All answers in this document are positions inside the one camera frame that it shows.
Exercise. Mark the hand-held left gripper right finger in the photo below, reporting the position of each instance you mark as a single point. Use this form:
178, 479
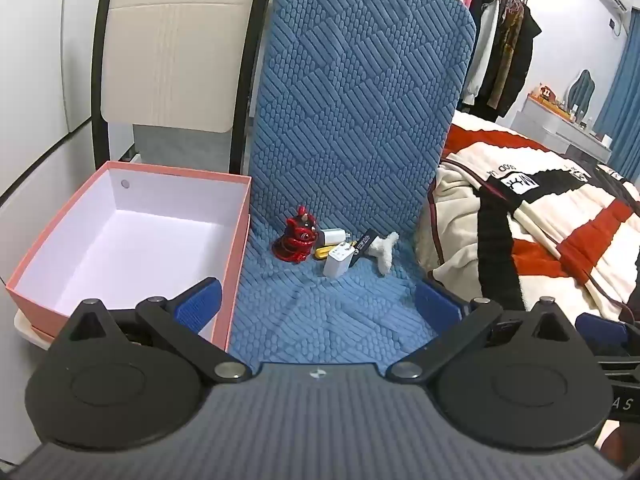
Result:
436, 305

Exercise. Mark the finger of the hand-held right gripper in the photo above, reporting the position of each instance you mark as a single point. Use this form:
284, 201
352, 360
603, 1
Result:
600, 327

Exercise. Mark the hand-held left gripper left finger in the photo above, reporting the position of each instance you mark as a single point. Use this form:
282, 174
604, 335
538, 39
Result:
201, 301

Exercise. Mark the pink cardboard box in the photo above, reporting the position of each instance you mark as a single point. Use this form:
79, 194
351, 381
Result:
135, 240

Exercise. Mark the black usb stick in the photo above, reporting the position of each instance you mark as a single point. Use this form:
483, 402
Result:
362, 245

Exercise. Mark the red lion figurine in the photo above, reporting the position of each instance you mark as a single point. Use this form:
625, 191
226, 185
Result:
296, 238

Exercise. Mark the small white charger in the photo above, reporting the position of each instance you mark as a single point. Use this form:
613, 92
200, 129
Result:
332, 237

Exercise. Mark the white plush toy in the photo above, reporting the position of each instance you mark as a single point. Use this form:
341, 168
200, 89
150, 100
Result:
384, 254

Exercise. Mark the white power adapter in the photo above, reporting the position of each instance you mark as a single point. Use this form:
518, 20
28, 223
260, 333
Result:
338, 260

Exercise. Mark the striped fleece blanket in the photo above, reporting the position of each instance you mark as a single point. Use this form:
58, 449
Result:
540, 230

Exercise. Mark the yellow small gadget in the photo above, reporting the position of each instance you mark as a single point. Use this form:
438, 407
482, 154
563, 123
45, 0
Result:
323, 251

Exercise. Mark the cream box lid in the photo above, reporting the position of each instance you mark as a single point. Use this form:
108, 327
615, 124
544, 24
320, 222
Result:
31, 331

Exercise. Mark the blue textured mat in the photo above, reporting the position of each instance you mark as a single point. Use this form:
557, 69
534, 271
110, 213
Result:
350, 135

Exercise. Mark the white dresser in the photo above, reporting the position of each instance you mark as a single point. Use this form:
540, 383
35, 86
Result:
555, 127

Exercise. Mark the blue curtain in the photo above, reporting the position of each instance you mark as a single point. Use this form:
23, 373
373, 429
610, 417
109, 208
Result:
622, 105

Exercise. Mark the brown dresser ornament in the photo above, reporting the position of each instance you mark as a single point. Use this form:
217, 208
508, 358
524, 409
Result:
543, 92

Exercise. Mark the green round-backed chair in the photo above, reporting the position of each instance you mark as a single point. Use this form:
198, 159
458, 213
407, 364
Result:
583, 87

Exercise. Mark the beige folding chair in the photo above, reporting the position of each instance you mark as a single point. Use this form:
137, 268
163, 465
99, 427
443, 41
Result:
175, 50

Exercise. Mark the row of hanging clothes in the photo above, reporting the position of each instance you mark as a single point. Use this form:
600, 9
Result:
495, 40

